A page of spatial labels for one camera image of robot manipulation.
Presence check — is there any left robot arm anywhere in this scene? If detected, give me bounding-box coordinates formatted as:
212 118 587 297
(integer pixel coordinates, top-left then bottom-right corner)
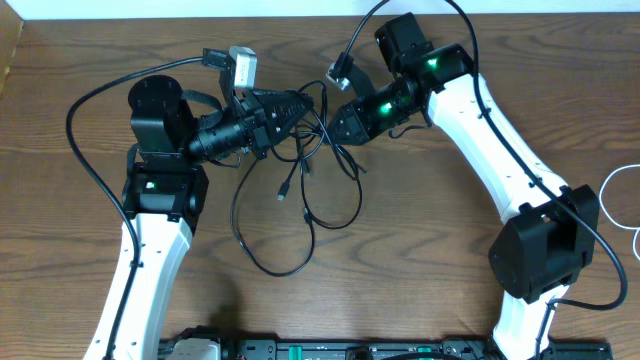
85 75 313 359

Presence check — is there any left camera cable black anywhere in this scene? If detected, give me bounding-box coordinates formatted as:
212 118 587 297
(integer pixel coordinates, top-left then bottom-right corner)
65 57 209 359

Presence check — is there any white usb cable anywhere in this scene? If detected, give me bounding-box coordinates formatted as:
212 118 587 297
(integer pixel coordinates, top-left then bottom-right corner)
598 163 640 264

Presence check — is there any cardboard panel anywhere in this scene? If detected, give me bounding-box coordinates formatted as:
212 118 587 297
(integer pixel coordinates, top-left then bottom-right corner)
0 0 24 92

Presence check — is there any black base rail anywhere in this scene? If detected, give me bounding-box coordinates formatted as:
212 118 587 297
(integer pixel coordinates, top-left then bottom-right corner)
159 325 614 360

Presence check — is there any camera cable black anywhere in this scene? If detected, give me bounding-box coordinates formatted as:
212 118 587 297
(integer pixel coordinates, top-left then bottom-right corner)
329 0 629 360
65 57 209 359

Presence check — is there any right camera cable black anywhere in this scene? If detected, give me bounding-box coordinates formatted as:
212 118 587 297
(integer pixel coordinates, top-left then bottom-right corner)
329 0 629 360

